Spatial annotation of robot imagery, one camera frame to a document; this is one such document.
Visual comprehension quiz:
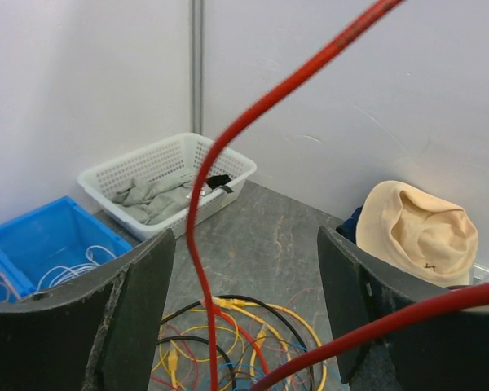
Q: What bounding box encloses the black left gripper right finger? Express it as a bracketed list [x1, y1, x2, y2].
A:
[317, 227, 489, 390]

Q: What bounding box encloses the white thin cable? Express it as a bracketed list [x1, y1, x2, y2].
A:
[36, 244, 119, 292]

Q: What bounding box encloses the beige bucket hat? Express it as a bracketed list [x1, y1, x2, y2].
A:
[355, 181, 478, 288]

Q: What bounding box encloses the red thin wire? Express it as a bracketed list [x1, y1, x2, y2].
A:
[185, 0, 489, 391]

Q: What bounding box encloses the blue cloth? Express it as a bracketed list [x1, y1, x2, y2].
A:
[336, 206, 363, 244]

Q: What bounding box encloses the blue divided plastic bin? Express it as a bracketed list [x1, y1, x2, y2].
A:
[0, 196, 132, 303]

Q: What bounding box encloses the white basket with clothes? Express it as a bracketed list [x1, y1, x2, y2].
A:
[77, 133, 257, 241]

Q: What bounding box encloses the grey adidas sweatshirt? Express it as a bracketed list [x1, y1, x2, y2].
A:
[111, 174, 193, 226]

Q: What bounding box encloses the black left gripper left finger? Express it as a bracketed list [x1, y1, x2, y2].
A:
[0, 231, 175, 390]

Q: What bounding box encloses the black cloth in basket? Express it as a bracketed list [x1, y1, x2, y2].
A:
[205, 174, 231, 190]

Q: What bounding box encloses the yellow ethernet cable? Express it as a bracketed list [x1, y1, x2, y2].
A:
[158, 297, 328, 391]

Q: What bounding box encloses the grey aluminium corner post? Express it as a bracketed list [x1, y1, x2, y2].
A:
[190, 0, 205, 134]

